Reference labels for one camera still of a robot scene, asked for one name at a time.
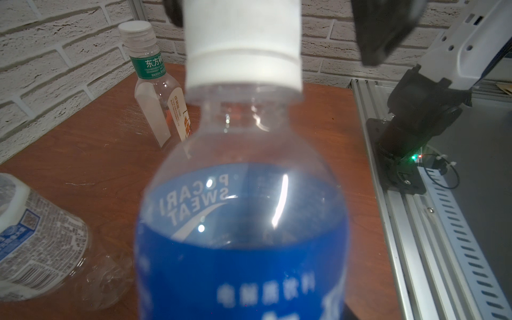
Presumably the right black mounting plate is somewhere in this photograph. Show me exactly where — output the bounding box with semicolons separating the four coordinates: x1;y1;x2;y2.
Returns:
365;118;426;195

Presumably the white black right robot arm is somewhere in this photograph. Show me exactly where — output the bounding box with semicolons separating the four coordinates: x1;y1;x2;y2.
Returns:
163;1;511;164

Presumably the left corner aluminium profile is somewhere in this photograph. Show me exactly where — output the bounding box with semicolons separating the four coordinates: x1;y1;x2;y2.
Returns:
127;0;147;21

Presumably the blue white bottle cap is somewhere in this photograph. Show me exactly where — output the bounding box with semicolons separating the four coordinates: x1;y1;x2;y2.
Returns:
183;1;303;92

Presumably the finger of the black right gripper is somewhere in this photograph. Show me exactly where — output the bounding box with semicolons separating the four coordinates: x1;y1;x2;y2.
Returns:
351;0;426;66
163;0;184;28

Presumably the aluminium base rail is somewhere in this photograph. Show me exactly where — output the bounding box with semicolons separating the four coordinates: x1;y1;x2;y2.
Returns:
349;77;512;320

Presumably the clear labelled bottle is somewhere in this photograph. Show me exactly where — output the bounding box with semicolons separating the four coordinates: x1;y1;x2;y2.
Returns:
1;173;134;311

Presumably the clear bottle blue label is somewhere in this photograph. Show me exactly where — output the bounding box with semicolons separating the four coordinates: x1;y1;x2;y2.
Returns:
134;83;349;319

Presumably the grey white bottle cap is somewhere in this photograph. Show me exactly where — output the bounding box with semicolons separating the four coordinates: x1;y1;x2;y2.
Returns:
118;21;157;49

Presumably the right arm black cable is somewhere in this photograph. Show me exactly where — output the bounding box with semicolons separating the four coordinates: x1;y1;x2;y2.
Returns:
419;153;461;191

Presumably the clear bottle green ring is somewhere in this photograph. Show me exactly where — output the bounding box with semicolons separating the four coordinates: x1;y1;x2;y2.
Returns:
117;21;193;151

